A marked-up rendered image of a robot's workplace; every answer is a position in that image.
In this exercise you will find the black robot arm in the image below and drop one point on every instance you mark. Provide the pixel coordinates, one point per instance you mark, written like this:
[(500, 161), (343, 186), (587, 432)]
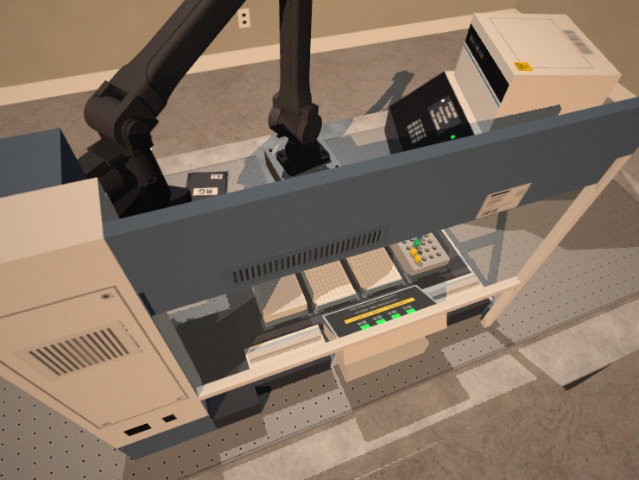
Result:
[(122, 108)]

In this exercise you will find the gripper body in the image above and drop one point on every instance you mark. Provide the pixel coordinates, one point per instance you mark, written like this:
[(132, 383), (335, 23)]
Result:
[(178, 195)]

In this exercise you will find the beige benchtop instrument with black keypad panel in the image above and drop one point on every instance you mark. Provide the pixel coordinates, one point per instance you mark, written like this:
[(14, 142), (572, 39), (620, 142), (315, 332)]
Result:
[(513, 69)]

